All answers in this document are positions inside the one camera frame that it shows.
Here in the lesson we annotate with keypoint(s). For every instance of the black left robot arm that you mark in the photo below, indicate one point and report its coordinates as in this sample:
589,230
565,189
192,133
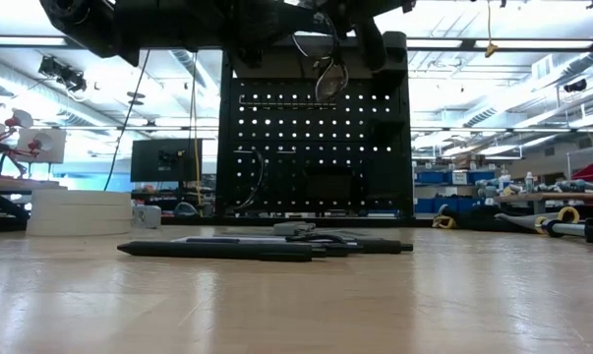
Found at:
94,24

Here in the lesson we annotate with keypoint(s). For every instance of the black overhead beam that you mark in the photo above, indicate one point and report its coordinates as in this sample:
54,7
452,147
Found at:
473,43

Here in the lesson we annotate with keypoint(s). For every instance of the black ceiling device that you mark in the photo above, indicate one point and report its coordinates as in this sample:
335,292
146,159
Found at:
575,85
62,74

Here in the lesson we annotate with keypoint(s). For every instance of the small grey box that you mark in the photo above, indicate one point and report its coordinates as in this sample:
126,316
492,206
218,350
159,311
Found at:
148,217

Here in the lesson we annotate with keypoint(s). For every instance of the white box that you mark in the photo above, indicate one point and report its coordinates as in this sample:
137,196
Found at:
55,152

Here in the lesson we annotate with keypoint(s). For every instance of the white masking tape roll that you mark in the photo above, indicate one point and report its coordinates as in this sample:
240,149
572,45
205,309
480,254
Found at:
79,214

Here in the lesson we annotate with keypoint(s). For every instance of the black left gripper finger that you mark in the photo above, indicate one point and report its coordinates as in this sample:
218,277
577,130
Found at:
306,22

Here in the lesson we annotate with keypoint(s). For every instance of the gray tool with yellow rim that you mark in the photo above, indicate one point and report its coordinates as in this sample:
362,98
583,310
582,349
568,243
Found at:
522,222

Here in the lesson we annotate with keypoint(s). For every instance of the wooden side table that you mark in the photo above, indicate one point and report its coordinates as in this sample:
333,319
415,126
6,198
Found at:
11,183

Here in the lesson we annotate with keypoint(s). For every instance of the black pegboard stand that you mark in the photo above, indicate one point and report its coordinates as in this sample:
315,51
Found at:
276,64

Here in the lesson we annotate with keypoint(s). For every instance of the blue storage bin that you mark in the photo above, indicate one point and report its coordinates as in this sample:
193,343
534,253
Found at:
431,177
480,177
443,205

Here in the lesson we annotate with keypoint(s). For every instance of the black pegboard bin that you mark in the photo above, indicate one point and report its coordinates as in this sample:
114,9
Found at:
387,133
328,184

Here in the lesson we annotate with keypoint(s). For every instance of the white spray bottle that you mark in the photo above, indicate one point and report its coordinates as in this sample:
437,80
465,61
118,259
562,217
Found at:
529,184

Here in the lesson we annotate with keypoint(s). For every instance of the yellow hanging hook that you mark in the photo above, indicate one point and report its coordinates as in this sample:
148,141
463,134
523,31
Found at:
491,49

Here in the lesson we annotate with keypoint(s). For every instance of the wooden workbench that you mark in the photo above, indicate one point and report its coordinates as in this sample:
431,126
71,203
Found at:
571,196

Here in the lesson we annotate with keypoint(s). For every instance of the metal pegboard hook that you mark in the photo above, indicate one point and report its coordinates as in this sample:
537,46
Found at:
286,151
244,151

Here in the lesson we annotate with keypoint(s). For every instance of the gray screwdriver bit holder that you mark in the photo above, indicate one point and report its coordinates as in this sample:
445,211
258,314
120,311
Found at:
288,229

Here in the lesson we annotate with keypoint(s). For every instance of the black monitor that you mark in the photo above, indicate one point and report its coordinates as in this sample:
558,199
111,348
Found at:
148,159

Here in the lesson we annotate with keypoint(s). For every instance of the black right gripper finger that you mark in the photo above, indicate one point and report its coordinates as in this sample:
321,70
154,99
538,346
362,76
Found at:
372,41

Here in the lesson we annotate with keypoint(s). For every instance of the black pen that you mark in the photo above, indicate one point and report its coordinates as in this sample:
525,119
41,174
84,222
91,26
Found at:
374,246
202,250

